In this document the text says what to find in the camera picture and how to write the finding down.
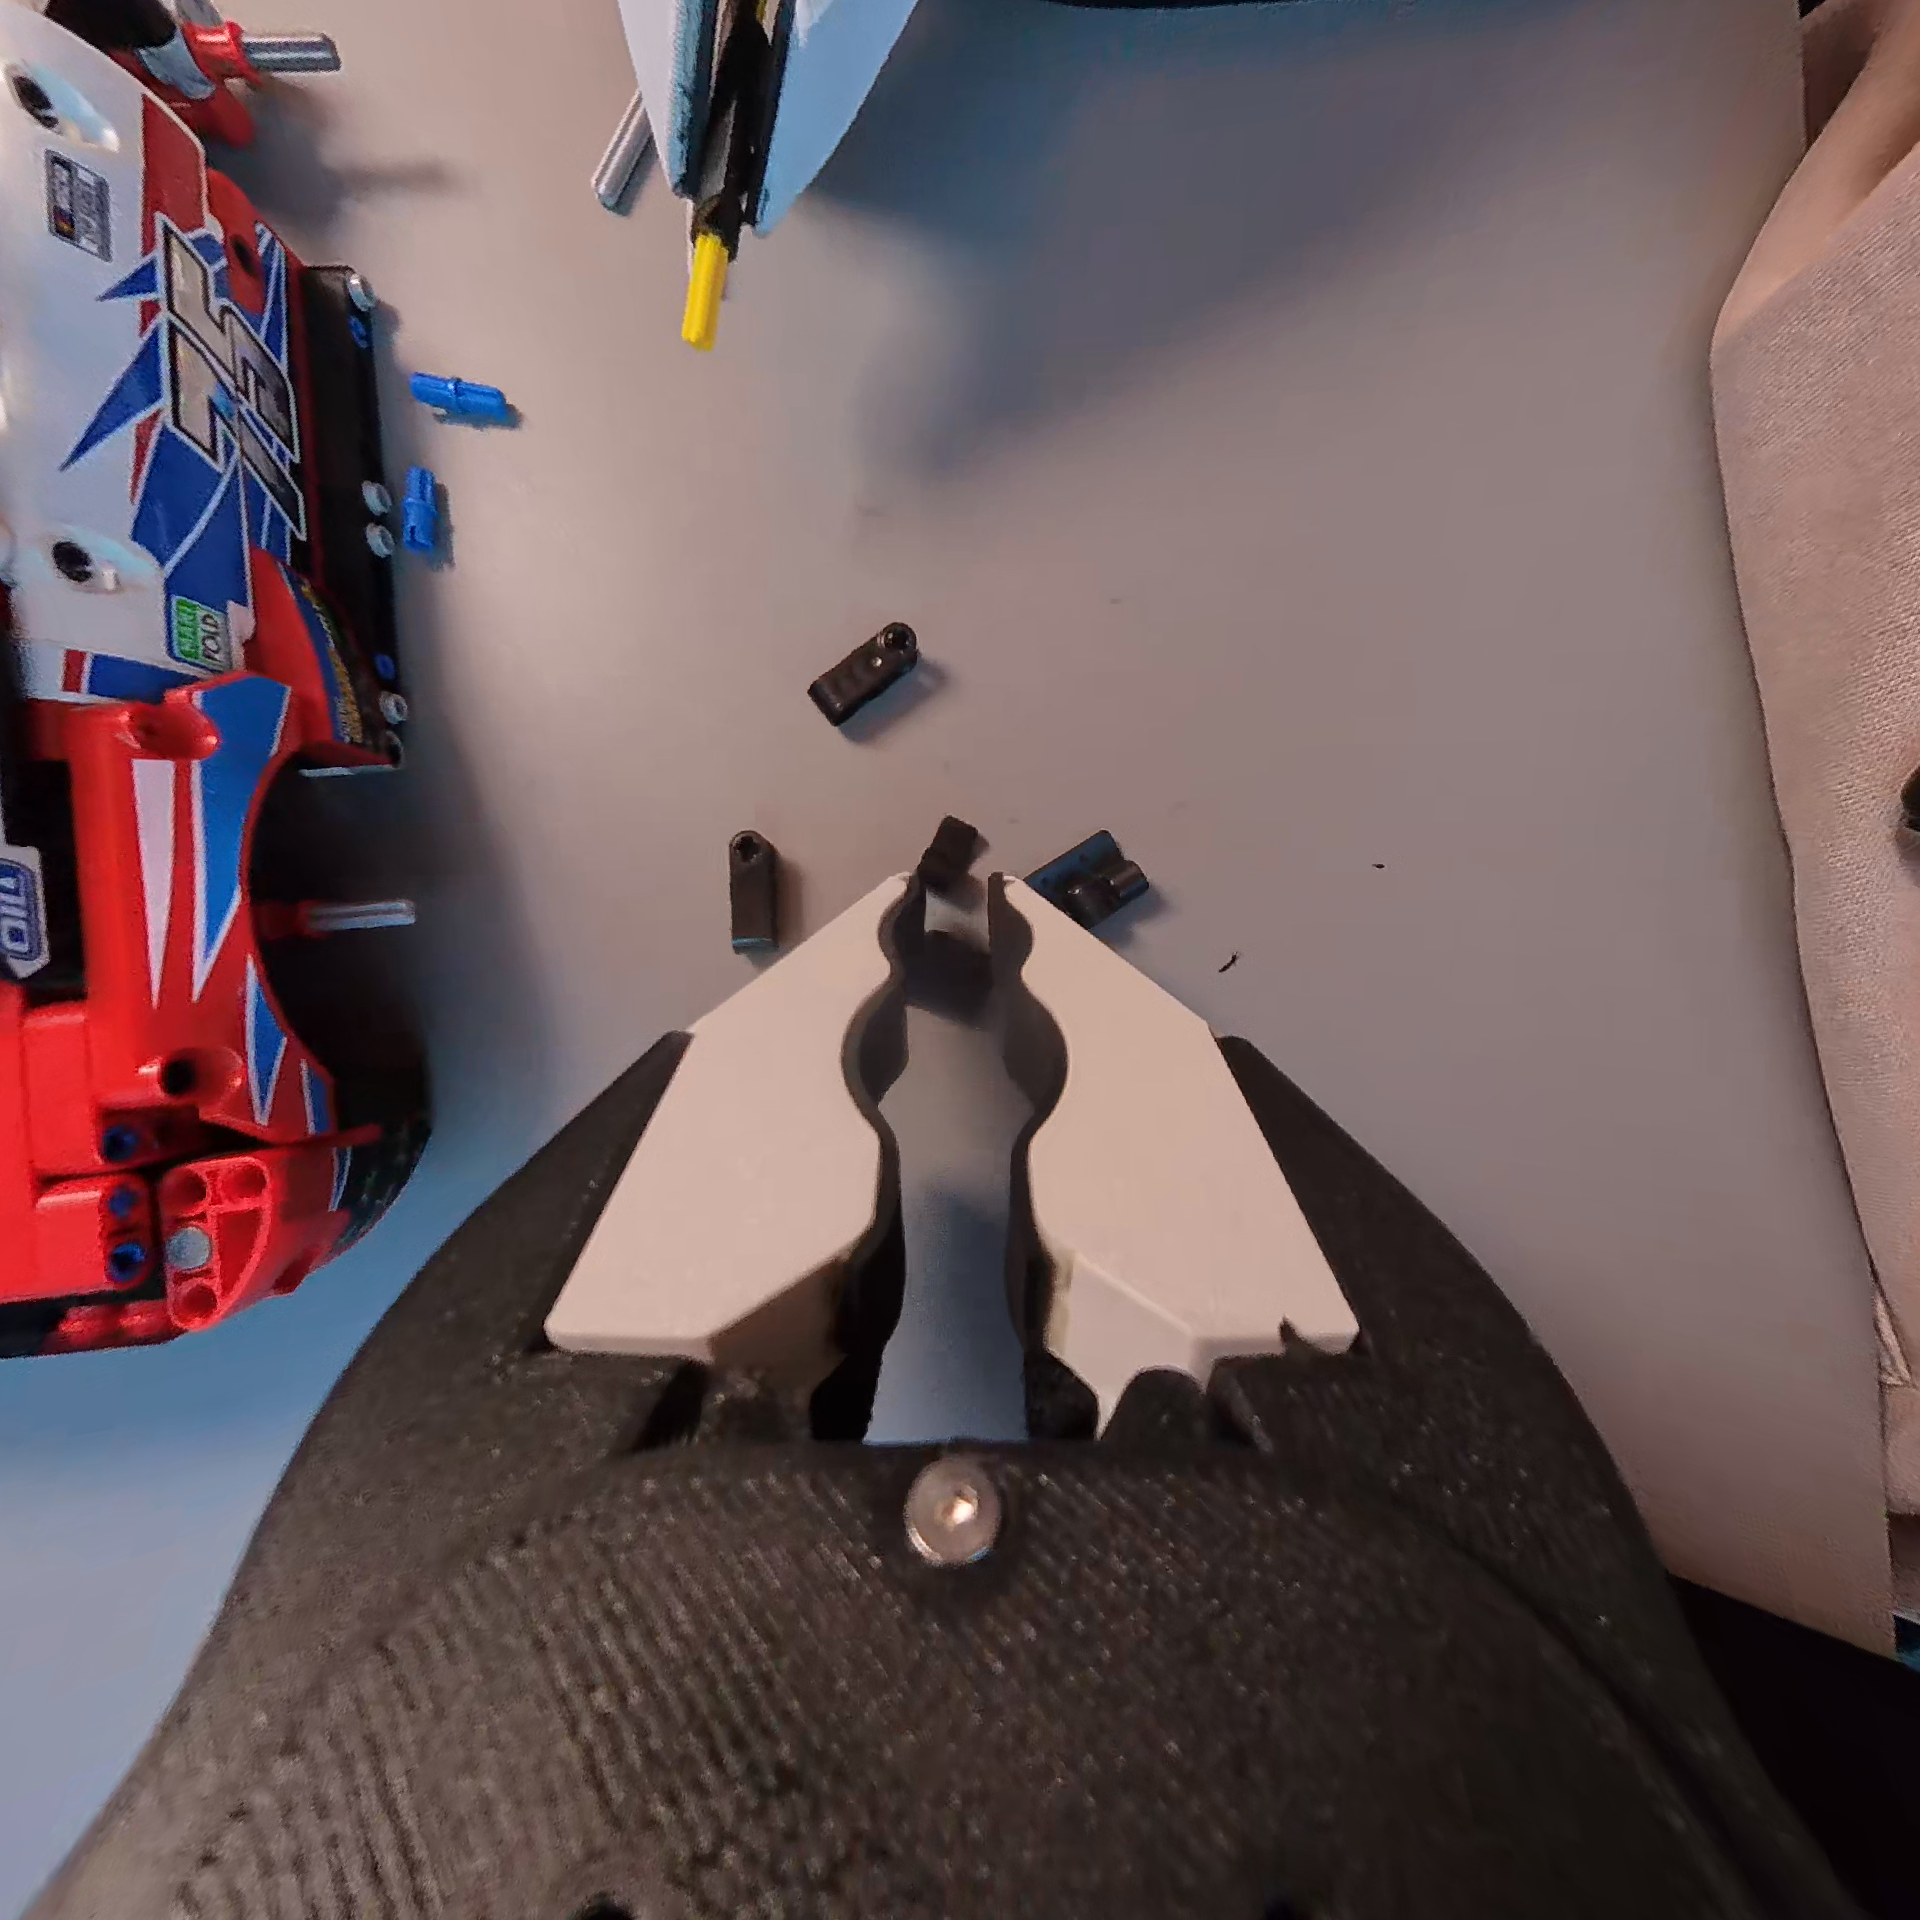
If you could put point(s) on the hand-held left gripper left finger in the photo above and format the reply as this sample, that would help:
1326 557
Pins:
720 1171

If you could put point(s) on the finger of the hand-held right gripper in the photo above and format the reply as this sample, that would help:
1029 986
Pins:
667 74
841 60

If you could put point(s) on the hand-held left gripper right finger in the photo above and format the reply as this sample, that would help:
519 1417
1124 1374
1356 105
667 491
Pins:
1171 1185

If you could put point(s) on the yellow and black lego axle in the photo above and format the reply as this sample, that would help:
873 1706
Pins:
705 292

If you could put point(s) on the small black lego connector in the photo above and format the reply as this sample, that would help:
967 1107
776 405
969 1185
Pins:
950 968

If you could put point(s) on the short black lego connector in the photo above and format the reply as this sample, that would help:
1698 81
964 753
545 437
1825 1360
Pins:
754 891

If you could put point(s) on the wide black lego connector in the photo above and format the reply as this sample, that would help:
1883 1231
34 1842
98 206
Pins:
1092 879

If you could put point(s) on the blue lego pin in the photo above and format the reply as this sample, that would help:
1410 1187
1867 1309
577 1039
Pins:
422 508
458 397

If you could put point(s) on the black lego beam with holes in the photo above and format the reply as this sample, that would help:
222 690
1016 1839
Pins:
862 677

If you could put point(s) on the red white blue lego car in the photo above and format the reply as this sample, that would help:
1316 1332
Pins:
179 451

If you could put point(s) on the beige cloth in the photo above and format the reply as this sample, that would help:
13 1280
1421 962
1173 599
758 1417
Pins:
1831 750

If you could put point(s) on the dark cloth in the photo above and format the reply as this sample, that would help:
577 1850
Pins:
1831 1770

